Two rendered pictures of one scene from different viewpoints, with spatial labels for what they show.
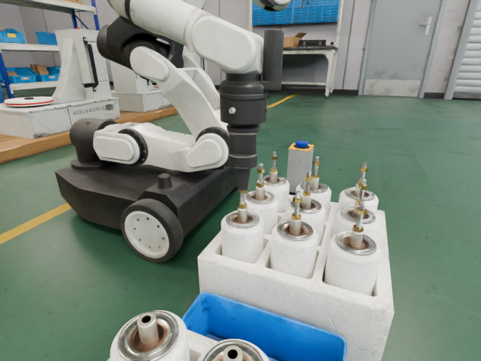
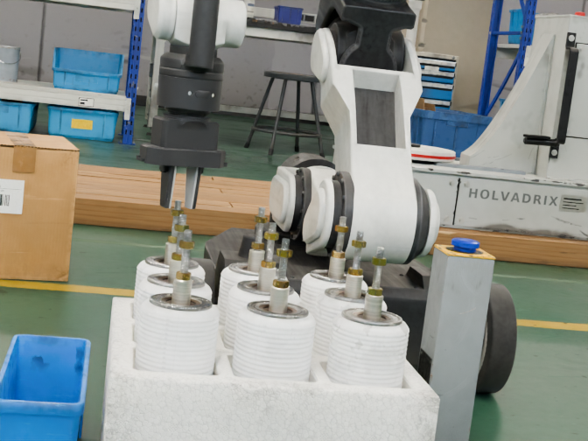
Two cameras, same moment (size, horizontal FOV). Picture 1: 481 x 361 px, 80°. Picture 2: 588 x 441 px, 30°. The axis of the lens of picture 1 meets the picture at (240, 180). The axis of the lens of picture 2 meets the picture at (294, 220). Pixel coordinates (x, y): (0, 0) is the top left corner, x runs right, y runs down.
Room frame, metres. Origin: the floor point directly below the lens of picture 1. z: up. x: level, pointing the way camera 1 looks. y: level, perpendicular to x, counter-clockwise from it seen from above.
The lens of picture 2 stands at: (-0.13, -1.37, 0.55)
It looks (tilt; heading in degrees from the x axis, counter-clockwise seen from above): 8 degrees down; 58
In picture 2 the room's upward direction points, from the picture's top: 7 degrees clockwise
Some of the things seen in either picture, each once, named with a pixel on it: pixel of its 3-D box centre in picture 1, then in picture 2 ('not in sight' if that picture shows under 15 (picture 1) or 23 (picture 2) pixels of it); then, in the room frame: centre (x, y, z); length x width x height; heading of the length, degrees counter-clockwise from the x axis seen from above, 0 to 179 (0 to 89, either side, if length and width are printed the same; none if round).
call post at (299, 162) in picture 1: (297, 190); (449, 358); (0.91, -0.20, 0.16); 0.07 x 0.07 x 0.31; 67
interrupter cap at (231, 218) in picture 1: (242, 219); (171, 263); (0.55, 0.00, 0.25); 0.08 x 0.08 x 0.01
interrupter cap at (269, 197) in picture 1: (260, 197); (255, 270); (0.66, -0.05, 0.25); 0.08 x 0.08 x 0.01
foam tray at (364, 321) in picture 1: (300, 259); (252, 406); (0.61, -0.16, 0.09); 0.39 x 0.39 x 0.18; 67
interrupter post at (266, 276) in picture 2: (305, 200); (266, 279); (0.61, -0.16, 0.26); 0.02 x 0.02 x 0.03
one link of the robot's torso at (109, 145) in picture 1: (132, 142); (325, 203); (1.09, 0.42, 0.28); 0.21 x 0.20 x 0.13; 68
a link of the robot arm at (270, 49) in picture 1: (251, 66); (202, 38); (0.56, -0.02, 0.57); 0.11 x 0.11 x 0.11; 76
